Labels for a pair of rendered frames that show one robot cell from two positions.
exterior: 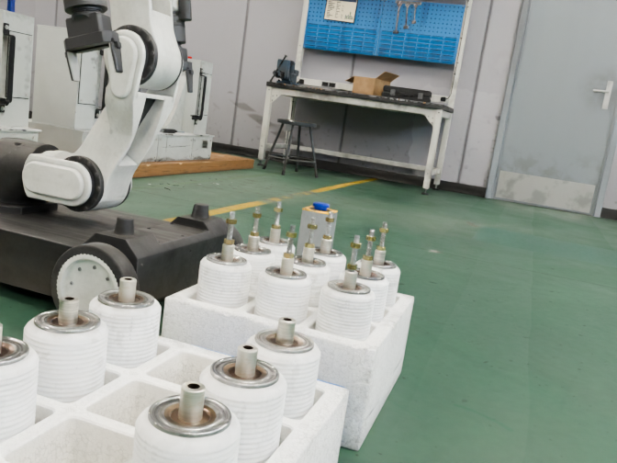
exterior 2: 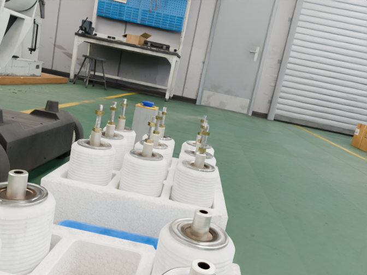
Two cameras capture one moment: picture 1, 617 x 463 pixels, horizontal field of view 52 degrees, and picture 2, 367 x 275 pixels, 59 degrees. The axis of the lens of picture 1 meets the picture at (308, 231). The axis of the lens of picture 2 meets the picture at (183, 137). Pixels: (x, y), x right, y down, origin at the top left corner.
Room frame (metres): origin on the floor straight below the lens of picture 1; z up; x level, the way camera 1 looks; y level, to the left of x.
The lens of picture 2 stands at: (0.41, 0.16, 0.44)
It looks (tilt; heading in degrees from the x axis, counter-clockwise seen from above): 10 degrees down; 343
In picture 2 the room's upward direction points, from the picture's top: 12 degrees clockwise
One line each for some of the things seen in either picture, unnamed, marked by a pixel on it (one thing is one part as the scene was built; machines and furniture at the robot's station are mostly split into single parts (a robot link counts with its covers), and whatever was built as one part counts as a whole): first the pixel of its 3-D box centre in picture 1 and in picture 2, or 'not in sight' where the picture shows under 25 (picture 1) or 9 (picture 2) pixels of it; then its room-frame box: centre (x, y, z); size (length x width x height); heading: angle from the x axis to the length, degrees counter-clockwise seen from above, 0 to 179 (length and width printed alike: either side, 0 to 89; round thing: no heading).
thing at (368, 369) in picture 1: (296, 339); (142, 202); (1.22, -0.01, 0.09); 0.39 x 0.39 x 0.18; 73
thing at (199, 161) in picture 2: (350, 280); (199, 160); (1.07, -0.08, 0.26); 0.02 x 0.02 x 0.03
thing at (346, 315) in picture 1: (341, 337); (190, 204); (1.07, -0.08, 0.16); 0.10 x 0.10 x 0.18
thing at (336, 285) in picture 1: (349, 287); (198, 166); (1.07, -0.08, 0.25); 0.08 x 0.08 x 0.01
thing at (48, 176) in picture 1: (79, 179); not in sight; (1.66, 0.62, 0.28); 0.21 x 0.20 x 0.13; 72
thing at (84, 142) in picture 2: (227, 260); (94, 144); (1.14, 0.14, 0.25); 0.08 x 0.08 x 0.01
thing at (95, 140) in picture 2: (227, 253); (95, 138); (1.14, 0.14, 0.26); 0.02 x 0.02 x 0.03
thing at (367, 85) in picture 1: (371, 84); (136, 39); (6.00, -0.38, 0.87); 0.40 x 0.30 x 0.23; 58
